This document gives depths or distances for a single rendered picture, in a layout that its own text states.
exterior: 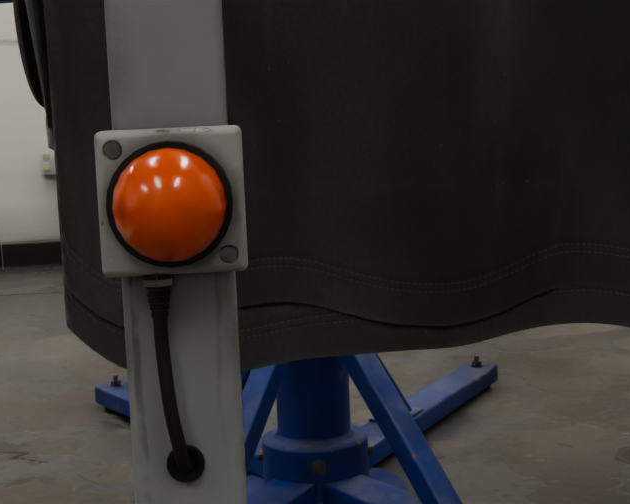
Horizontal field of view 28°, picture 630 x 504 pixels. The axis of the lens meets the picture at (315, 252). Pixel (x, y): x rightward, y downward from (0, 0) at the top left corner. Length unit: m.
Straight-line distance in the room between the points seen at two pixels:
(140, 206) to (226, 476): 0.11
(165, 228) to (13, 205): 5.07
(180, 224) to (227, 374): 0.07
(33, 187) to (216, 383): 5.00
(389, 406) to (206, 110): 1.53
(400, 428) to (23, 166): 3.70
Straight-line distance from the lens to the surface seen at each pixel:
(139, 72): 0.44
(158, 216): 0.40
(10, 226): 5.47
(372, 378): 1.97
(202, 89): 0.44
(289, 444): 2.10
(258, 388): 1.96
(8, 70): 5.45
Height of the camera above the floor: 0.68
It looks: 7 degrees down
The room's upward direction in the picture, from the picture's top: 2 degrees counter-clockwise
